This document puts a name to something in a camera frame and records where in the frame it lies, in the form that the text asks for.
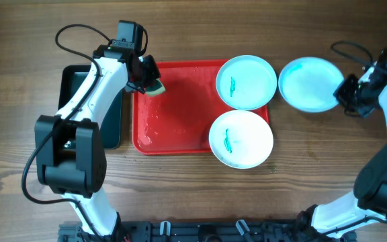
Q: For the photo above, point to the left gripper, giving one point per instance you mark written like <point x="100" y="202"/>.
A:
<point x="153" y="73"/>

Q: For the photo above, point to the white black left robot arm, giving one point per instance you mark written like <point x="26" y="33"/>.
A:
<point x="69" y="153"/>

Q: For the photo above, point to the white plate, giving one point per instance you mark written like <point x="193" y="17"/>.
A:
<point x="241" y="139"/>

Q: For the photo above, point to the green yellow sponge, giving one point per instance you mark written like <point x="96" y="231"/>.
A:
<point x="156" y="88"/>

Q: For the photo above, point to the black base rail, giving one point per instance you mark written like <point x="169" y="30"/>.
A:
<point x="165" y="231"/>

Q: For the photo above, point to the black plastic basin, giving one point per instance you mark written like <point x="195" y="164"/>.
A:
<point x="72" y="77"/>

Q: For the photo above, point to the light blue plate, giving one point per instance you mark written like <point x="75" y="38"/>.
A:
<point x="308" y="84"/>
<point x="246" y="82"/>

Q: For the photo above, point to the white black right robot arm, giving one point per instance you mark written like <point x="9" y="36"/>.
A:
<point x="367" y="203"/>

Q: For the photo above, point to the red plastic tray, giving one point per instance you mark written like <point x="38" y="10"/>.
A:
<point x="178" y="120"/>

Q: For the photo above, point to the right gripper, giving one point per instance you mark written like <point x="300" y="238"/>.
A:
<point x="342" y="92"/>

